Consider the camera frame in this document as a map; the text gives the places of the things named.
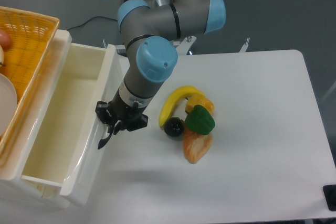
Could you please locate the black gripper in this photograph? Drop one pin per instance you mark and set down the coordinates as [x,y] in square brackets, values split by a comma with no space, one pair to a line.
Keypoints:
[118,116]

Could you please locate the black top drawer handle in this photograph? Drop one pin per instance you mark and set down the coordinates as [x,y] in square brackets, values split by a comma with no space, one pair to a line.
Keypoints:
[105,140]

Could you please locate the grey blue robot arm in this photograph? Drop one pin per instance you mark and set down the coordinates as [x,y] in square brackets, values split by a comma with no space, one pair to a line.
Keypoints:
[147,28]

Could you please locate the white drawer cabinet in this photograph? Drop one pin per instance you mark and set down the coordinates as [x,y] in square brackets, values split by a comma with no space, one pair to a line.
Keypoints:
[19,139]

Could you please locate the yellow toy banana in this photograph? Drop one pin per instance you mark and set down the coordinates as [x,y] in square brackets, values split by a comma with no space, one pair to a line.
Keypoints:
[173,99]

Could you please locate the black toy plum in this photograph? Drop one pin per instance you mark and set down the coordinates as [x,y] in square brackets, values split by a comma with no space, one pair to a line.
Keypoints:
[174,127]

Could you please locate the green toy pepper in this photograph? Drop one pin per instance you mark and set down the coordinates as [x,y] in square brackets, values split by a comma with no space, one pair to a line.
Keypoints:
[199,120]

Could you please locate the orange toy strawberry slice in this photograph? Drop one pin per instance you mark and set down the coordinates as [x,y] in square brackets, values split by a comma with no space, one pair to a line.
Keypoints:
[195,145]

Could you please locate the orange toy pepper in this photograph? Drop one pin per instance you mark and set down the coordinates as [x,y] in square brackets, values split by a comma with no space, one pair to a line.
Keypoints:
[199,99]

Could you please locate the white plate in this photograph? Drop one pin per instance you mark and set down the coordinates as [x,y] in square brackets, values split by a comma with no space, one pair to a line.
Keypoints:
[8,102]

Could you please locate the yellow woven basket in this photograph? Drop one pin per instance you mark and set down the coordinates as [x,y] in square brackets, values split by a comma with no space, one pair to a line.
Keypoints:
[31,34]

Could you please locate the red toy apple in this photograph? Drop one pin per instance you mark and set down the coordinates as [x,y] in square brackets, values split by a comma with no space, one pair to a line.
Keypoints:
[5,40]

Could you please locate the black corner device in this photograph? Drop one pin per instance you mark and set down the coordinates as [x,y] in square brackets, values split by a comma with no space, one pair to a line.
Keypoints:
[330,196]

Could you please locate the white table frame bracket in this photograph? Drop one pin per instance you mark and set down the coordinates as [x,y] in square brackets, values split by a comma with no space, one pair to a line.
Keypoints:
[245,45]

